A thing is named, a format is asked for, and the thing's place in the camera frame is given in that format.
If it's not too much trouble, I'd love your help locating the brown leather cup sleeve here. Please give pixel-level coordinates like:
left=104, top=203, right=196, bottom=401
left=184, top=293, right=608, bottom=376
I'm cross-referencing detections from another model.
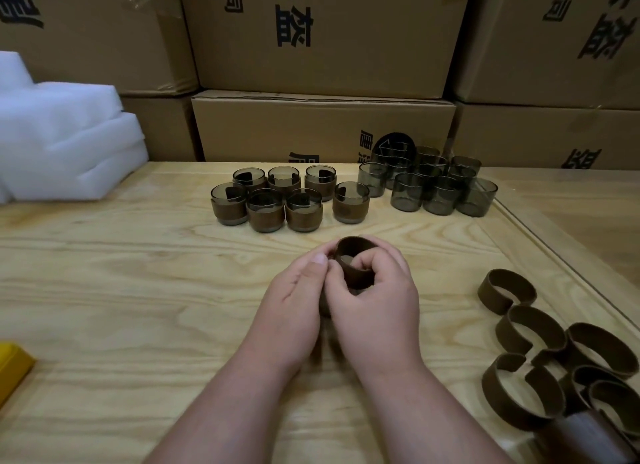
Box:
left=333, top=236, right=381, bottom=292

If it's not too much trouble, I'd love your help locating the yellow block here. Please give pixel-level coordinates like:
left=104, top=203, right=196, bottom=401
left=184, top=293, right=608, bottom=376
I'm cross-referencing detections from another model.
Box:
left=0, top=342, right=37, bottom=408

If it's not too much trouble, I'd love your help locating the person's left forearm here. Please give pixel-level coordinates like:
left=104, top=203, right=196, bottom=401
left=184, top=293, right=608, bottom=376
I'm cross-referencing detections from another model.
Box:
left=144, top=348, right=301, bottom=464

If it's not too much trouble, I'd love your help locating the smoky glass cup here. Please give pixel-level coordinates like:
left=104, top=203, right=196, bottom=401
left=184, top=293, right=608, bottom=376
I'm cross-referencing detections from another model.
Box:
left=318, top=259, right=374, bottom=321

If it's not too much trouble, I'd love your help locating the group of sleeved glass cups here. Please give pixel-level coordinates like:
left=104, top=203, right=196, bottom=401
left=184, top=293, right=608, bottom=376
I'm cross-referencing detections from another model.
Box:
left=210, top=165, right=371, bottom=234

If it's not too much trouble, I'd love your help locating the person's right forearm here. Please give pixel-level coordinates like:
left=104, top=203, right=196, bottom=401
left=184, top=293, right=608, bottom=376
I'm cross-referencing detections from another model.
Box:
left=359, top=363, right=512, bottom=464

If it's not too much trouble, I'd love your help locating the stack of brown cardboard boxes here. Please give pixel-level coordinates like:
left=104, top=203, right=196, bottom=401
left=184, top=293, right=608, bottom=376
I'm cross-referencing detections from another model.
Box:
left=0, top=0, right=640, bottom=171

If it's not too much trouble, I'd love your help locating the person's right hand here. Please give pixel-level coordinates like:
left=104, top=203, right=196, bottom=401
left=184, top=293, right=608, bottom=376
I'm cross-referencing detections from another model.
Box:
left=324, top=236, right=427, bottom=375

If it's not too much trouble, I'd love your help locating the group of bare smoky glasses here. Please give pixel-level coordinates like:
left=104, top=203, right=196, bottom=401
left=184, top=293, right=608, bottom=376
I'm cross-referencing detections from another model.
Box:
left=357, top=145, right=499, bottom=218

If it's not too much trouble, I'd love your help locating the pile of brown open sleeves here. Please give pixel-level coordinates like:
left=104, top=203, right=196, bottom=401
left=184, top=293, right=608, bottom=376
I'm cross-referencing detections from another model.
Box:
left=477, top=268, right=640, bottom=464

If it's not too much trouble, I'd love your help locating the person's left hand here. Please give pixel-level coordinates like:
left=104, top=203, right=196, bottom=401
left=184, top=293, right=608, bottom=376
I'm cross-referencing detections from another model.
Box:
left=239, top=242, right=339, bottom=375

